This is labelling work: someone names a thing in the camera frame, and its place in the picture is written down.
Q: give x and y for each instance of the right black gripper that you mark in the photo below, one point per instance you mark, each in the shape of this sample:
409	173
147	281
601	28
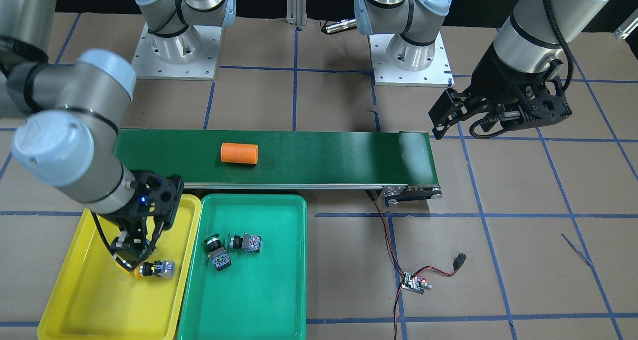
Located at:
130	224

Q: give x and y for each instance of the plain orange cylinder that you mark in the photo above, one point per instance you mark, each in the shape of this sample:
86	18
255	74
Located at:
239	153

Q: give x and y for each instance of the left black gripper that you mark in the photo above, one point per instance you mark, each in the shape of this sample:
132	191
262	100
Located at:
491	82

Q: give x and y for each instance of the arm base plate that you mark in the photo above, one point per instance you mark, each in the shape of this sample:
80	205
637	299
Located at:
190	56
397	63

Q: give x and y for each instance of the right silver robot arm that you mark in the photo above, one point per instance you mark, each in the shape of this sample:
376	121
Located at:
73	115

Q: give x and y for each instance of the green plastic tray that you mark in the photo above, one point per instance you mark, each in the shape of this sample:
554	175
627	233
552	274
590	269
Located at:
262	295

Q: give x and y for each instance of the yellow plastic tray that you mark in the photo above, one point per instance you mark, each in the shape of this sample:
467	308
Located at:
94	299

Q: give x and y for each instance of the green push button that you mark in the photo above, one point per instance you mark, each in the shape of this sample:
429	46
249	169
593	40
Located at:
246	242
217	254

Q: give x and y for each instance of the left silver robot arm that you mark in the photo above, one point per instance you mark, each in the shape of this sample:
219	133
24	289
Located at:
536	32

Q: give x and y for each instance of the green conveyor belt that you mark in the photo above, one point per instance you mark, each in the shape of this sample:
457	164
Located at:
399	166

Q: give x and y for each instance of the aluminium frame post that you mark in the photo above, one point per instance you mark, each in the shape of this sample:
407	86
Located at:
296	13

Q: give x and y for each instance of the small motor controller board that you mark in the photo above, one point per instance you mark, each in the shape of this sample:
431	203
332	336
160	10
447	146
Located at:
414	283

